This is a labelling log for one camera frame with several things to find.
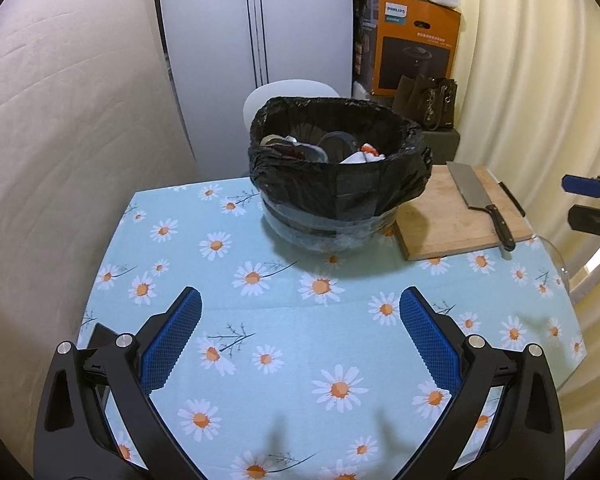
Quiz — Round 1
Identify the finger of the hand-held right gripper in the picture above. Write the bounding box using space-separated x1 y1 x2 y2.
562 174 600 200
567 204 600 248

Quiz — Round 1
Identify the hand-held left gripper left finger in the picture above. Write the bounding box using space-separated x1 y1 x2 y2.
32 286 203 480

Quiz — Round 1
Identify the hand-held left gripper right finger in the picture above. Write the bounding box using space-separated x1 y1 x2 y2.
397 286 567 480

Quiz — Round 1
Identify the bin with black trash bag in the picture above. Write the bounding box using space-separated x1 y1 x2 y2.
248 96 433 253

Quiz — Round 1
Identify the cream curtain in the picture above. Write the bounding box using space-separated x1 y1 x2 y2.
420 0 600 311

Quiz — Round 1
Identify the blue daisy tablecloth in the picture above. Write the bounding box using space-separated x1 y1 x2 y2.
77 180 588 480

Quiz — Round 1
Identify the wooden cutting board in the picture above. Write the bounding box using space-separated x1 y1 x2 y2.
392 162 535 262

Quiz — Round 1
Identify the black knife block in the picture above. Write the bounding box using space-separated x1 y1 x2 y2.
420 127 461 166

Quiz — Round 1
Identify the brown handbag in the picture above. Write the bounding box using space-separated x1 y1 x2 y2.
392 75 458 132

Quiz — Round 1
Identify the clear plastic lid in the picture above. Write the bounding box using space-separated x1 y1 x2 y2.
319 131 357 162

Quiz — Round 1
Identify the orange cardboard box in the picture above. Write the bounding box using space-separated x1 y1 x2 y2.
352 0 462 98

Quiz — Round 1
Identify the white chair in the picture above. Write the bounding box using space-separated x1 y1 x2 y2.
242 79 341 133

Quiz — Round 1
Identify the white refrigerator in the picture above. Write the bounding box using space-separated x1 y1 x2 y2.
152 0 356 181

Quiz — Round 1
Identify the cleaver with black handle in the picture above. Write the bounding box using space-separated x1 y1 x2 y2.
446 161 517 252

